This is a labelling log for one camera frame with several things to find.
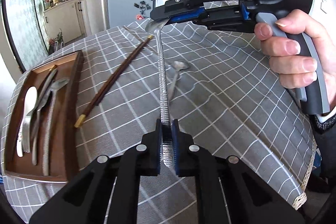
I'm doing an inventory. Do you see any white lace cloth trim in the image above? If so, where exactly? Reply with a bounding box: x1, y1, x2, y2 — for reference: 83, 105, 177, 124
292, 138, 317, 210

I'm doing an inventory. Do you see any steel spoon smooth handle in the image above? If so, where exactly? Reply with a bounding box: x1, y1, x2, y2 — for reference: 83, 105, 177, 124
32, 88, 51, 166

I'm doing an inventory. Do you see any dark brown wooden tray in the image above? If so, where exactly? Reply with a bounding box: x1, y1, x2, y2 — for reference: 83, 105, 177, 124
3, 51, 84, 183

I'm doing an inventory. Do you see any dark wooden chopstick gold tip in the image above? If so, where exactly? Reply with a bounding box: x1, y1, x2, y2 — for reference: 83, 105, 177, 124
29, 65, 58, 115

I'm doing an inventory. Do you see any bag of vegetables on floor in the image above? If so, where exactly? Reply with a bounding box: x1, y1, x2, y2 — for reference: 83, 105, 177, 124
49, 28, 64, 55

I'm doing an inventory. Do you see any person's right hand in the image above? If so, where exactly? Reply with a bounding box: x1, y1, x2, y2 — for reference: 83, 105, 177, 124
254, 10, 335, 109

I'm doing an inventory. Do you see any steel spoon textured handle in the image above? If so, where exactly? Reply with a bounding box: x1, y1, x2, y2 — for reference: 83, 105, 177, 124
145, 19, 174, 168

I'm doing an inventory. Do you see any white ceramic spoon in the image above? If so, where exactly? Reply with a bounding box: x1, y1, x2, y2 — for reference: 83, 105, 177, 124
16, 86, 37, 157

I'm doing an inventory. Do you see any steel fork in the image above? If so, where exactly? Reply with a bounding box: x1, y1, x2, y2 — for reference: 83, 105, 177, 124
21, 68, 58, 154

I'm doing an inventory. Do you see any white kitchen cabinet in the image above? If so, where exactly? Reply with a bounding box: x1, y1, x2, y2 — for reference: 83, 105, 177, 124
43, 0, 92, 43

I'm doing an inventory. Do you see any frosted sliding glass door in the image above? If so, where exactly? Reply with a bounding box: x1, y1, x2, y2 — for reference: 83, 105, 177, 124
5, 0, 49, 71

